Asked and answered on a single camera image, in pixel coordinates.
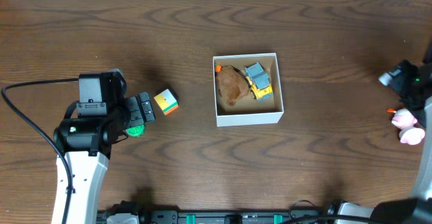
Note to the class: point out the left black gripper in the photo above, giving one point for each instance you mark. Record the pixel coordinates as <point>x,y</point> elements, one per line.
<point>136,110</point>

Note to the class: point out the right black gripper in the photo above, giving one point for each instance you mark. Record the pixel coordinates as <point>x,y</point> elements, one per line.
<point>403,76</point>

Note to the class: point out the green round spinner toy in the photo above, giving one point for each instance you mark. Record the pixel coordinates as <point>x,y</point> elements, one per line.
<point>136,131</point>

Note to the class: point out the multicolour puzzle cube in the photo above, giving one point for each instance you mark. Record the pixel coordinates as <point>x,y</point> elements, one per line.
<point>166,101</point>

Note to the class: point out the white pink duck figure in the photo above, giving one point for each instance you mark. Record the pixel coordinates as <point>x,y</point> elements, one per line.
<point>404,120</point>

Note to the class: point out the brown plush toy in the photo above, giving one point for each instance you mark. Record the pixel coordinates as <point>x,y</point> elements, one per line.
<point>231,85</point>

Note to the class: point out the yellow grey toy truck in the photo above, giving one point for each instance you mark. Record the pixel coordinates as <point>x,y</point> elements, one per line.
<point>259,82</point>

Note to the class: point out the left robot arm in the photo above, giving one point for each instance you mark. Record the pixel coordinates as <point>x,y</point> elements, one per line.
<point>102,117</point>

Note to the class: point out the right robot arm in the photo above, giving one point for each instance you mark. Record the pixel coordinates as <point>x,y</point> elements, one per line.
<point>417,207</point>

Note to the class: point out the white cardboard box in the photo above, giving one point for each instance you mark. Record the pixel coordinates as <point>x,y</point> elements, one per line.
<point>248,111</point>

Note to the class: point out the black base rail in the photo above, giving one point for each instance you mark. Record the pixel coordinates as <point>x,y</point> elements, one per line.
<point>132,212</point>

